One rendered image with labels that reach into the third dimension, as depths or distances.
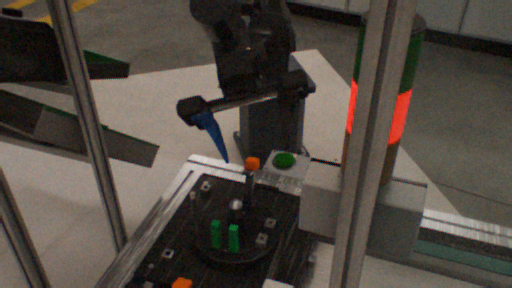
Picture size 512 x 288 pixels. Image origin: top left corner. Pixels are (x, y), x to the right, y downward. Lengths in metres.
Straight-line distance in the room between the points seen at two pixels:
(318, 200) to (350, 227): 0.04
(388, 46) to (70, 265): 0.74
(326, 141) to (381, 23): 0.84
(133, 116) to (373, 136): 0.96
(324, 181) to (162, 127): 0.79
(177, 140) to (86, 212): 0.29
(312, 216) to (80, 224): 0.61
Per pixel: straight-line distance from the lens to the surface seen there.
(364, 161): 0.44
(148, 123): 1.27
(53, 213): 1.08
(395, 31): 0.36
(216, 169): 0.95
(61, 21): 0.65
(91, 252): 0.98
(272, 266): 0.77
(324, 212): 0.52
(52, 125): 0.72
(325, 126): 1.24
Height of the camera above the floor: 1.57
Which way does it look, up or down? 38 degrees down
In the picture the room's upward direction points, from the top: straight up
